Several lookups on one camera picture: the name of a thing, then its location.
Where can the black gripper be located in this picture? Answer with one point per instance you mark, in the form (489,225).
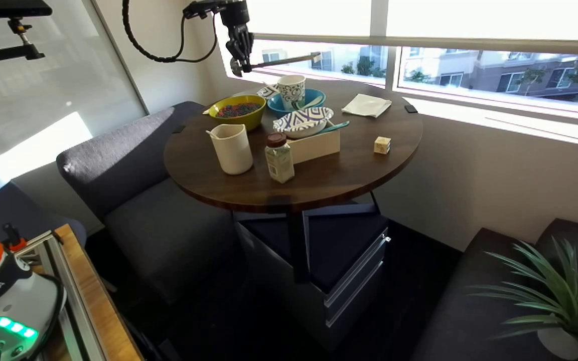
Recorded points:
(240,23)

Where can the colourful cereal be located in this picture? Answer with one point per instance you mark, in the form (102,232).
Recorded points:
(240,109)

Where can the patterned white coffee cup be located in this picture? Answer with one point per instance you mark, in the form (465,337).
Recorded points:
(292,90)

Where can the yellow bowl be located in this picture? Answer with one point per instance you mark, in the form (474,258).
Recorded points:
(249,121)

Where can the blue bowl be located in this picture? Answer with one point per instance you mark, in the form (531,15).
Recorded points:
(312,101)

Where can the black patterned white bowl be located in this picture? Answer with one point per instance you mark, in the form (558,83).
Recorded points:
(302,121)

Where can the small white patterned dish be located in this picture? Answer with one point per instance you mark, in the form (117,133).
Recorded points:
(268,93)

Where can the white ceramic pitcher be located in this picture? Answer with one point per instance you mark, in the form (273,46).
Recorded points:
(234,152)

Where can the light wooden box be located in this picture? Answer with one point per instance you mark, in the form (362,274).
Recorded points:
(315,148)

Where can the teal spoon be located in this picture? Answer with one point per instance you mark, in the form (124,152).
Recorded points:
(339,125)

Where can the white paper napkin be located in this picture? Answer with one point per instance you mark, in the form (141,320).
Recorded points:
(367,104)

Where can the small pale cube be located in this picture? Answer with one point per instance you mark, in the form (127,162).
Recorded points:
(382,144)

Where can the grey fabric sofa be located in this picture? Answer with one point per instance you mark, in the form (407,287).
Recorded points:
(155,227)

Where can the dark drawer cabinet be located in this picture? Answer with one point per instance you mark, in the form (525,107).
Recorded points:
(350,267)

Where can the wooden robot platform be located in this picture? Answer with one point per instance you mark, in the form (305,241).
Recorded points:
(102,313)

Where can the dark fabric bench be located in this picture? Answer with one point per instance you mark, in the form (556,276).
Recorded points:
(463,313)

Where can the green spiky plant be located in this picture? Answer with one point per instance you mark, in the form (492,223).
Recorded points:
(571,293)

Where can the white plant pot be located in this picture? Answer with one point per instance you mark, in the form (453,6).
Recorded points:
(560,346)

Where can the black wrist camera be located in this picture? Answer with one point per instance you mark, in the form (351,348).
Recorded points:
(202,8)

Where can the black table pedestal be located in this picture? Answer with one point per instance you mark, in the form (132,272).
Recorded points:
(297,247)

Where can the black camera on boom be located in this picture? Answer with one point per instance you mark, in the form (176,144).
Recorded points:
(9,6)

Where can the white window frame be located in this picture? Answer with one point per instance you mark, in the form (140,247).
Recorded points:
(496,43)

